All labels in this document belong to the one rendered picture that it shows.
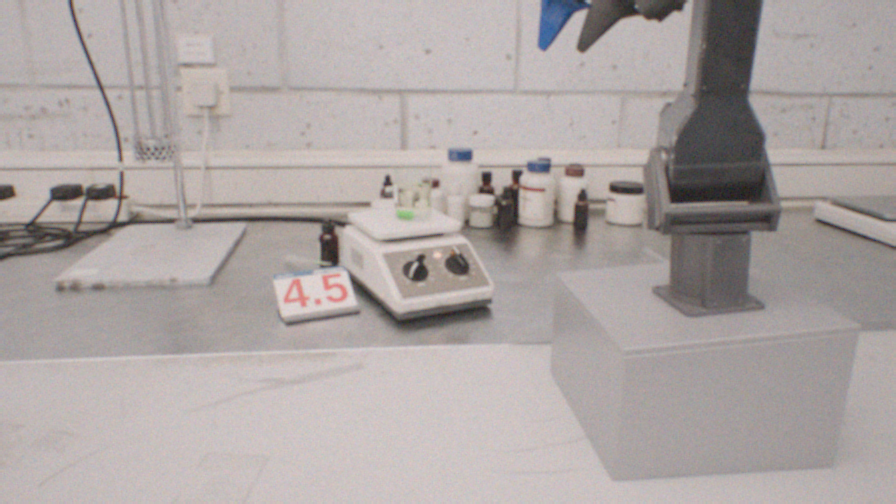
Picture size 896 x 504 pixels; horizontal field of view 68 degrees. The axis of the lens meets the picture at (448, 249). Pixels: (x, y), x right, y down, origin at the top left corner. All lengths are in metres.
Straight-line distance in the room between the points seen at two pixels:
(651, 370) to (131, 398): 0.44
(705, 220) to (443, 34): 0.88
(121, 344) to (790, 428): 0.63
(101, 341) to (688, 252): 0.59
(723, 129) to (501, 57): 0.86
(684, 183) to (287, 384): 0.39
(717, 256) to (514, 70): 0.89
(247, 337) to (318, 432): 0.22
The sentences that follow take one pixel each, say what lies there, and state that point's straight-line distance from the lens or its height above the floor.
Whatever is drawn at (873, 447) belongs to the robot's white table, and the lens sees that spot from 0.65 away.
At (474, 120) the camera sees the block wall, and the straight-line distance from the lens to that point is 1.35.
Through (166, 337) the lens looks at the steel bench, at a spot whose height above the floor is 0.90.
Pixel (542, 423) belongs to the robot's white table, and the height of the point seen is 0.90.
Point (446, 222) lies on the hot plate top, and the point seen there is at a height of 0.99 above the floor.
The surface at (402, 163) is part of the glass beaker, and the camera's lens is 0.89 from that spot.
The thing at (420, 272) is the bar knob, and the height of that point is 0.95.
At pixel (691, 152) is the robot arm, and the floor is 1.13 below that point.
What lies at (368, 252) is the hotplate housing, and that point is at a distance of 0.83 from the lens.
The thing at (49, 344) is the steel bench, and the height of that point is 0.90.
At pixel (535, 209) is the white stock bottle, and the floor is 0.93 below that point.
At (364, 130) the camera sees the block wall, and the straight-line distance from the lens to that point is 1.33.
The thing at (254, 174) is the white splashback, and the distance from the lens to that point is 1.32.
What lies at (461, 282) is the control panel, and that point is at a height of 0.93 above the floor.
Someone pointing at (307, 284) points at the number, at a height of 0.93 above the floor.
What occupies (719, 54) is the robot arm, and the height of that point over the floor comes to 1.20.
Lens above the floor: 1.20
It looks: 16 degrees down
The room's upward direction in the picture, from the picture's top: 1 degrees clockwise
